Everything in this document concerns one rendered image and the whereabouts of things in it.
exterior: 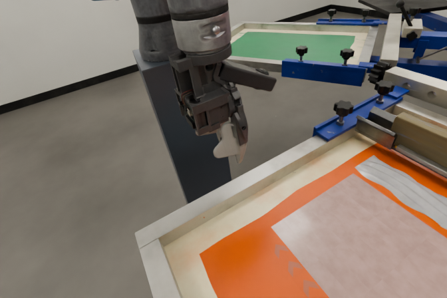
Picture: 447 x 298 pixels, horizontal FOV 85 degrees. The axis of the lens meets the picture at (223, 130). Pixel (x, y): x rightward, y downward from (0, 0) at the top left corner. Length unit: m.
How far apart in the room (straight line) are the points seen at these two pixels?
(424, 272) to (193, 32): 0.51
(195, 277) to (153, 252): 0.09
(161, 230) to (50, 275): 1.47
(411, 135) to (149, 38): 0.64
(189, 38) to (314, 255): 0.42
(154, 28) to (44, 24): 3.30
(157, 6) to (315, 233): 0.58
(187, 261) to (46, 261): 1.57
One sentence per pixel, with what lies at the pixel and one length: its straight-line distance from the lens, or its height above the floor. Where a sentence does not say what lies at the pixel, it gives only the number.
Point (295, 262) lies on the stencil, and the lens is 0.50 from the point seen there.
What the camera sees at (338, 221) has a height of 0.96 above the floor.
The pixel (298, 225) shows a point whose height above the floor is 0.96.
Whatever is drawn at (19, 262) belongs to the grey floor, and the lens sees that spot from 2.14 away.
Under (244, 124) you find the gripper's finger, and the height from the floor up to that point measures 1.19.
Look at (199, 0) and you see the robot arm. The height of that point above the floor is 1.36.
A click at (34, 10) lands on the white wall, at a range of 3.88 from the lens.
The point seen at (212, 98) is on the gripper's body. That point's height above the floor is 1.24.
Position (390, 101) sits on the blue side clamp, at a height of 1.00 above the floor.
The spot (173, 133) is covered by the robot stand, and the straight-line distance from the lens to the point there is 0.71.
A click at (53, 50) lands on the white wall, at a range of 3.95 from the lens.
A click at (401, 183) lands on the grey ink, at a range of 0.65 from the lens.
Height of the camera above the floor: 1.41
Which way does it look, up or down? 38 degrees down
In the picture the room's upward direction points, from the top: 9 degrees counter-clockwise
